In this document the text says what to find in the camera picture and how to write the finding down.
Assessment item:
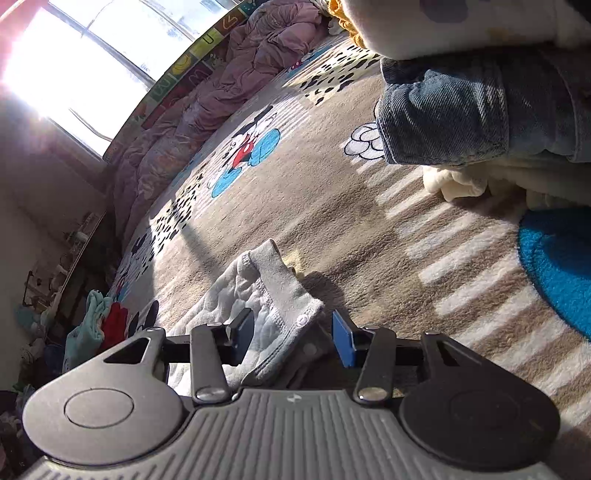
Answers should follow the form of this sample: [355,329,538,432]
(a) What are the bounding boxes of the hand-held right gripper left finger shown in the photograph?
[104,308,256,401]

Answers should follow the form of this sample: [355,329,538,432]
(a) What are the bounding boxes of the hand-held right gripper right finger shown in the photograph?
[331,310,467,405]

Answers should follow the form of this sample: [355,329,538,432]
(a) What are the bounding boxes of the light blue quilted baby garment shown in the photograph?
[165,239,334,387]

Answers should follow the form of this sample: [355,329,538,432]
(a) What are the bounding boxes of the cartoon printed blanket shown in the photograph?
[106,33,591,444]

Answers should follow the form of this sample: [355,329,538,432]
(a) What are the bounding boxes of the red cloth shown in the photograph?
[100,302,130,350]

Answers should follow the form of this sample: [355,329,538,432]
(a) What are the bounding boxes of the teal cloth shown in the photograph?
[62,289,112,370]

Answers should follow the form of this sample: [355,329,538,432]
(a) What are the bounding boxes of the cluttered wooden shelf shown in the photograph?
[21,210,109,324]

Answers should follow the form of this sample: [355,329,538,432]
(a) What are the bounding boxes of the cream fleece garment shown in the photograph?
[422,154,591,210]

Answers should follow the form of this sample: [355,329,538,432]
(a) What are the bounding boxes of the purple quilt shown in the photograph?
[111,0,334,241]

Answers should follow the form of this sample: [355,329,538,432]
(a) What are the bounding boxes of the blue denim jeans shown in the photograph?
[375,48,591,166]

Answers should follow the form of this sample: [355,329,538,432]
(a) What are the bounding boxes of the colourful letter play mat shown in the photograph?
[104,0,259,160]

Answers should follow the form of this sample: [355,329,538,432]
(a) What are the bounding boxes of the window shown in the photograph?
[0,0,241,158]

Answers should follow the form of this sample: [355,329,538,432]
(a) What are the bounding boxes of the yellow knitted cloth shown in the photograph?
[327,0,370,49]

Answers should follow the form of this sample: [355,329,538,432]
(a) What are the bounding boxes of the white spotted cloth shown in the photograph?
[340,0,591,61]

